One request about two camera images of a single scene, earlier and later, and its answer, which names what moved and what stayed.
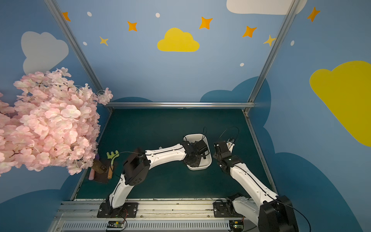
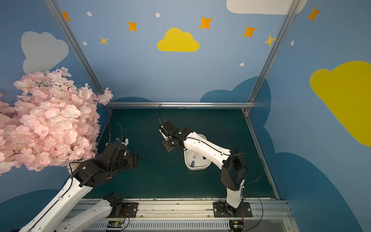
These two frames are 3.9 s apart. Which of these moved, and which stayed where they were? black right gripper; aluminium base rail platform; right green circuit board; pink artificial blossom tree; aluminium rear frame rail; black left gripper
Moved: black right gripper; black left gripper
Stayed: aluminium base rail platform; pink artificial blossom tree; right green circuit board; aluminium rear frame rail
